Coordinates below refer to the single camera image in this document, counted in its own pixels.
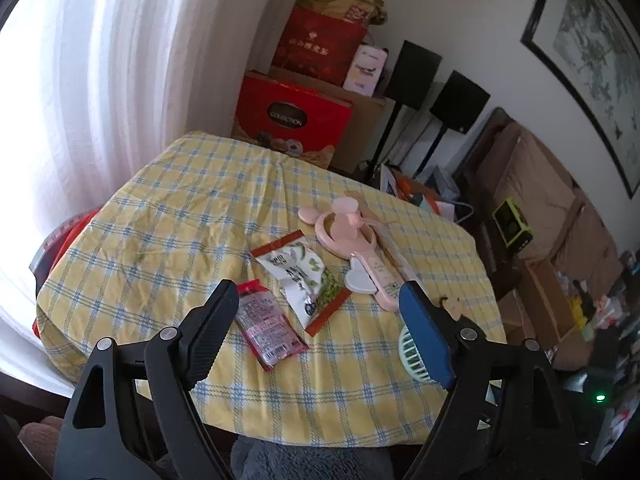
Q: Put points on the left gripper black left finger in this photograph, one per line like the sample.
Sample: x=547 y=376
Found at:
x=203 y=331

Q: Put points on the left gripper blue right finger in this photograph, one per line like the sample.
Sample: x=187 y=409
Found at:
x=434 y=331

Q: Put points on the mint green handheld fan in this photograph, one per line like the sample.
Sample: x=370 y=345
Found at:
x=411 y=360

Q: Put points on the wooden foot-shaped tag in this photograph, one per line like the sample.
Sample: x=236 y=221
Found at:
x=453 y=306

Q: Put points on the red snack packet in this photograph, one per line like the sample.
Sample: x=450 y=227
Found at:
x=264 y=326

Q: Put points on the patterned folding fan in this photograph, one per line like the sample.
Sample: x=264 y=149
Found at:
x=386 y=241

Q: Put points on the white heart-shaped pad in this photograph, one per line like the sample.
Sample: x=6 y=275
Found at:
x=357 y=278

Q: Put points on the cardboard tray on sofa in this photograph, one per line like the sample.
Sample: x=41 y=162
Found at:
x=548 y=308

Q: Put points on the green pea snack packet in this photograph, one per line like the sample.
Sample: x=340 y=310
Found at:
x=306 y=283

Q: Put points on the green portable radio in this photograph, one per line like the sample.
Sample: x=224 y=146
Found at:
x=512 y=226

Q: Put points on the grey fleece sleeve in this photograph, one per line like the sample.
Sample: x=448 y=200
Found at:
x=258 y=459

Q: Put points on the pink handheld fan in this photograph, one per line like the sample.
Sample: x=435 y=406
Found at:
x=344 y=232

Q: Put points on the brown sofa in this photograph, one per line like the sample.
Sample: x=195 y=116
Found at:
x=585 y=251

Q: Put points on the beige sofa pillow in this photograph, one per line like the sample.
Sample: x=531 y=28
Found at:
x=539 y=191

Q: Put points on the brown carton under bags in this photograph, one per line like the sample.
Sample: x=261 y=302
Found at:
x=363 y=128

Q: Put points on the red chocolate gift box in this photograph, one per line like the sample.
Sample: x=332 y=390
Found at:
x=290 y=119

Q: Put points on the right black speaker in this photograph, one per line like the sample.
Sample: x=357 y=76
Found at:
x=459 y=103

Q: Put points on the black speaker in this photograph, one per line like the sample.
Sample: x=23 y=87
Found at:
x=412 y=76
x=459 y=103

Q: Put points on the left black speaker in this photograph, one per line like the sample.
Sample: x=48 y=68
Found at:
x=412 y=76

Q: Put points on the pink tissue box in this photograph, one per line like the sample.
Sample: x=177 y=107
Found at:
x=366 y=69

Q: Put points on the white sheer curtain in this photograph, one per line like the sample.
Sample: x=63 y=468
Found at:
x=91 y=91

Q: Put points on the red tea gift bag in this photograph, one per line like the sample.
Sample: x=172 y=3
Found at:
x=317 y=46

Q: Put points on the brown paper bag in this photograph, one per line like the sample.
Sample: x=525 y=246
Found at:
x=360 y=12

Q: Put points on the framed ink painting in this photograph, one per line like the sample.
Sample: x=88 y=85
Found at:
x=592 y=47

